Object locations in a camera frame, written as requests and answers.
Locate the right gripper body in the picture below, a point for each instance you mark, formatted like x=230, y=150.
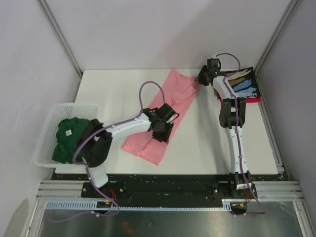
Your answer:
x=202, y=77

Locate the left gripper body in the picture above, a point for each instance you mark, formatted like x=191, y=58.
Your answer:
x=163, y=134

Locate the pink t shirt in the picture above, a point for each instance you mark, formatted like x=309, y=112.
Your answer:
x=179, y=92

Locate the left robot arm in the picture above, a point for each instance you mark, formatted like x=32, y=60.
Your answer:
x=94, y=143

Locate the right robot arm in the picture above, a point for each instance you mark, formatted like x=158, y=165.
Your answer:
x=232, y=119

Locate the green t shirt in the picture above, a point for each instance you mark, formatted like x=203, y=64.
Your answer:
x=67, y=136

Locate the white perforated plastic basket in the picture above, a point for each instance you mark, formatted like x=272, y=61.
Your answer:
x=47, y=142

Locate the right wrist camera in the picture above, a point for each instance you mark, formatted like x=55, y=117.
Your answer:
x=214, y=65

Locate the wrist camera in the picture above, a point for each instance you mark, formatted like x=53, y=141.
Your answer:
x=166, y=113
x=214, y=65

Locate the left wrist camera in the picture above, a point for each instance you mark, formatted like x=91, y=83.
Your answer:
x=166, y=113

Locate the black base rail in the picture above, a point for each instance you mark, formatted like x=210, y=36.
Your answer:
x=170, y=190

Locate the right aluminium frame post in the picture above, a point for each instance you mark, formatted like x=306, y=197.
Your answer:
x=283, y=22

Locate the aluminium frame post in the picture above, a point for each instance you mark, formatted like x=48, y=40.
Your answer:
x=283, y=22
x=60, y=36

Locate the white cable duct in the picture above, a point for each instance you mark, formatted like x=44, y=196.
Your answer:
x=101, y=205

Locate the left aluminium frame post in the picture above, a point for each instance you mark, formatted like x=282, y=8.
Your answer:
x=60, y=36

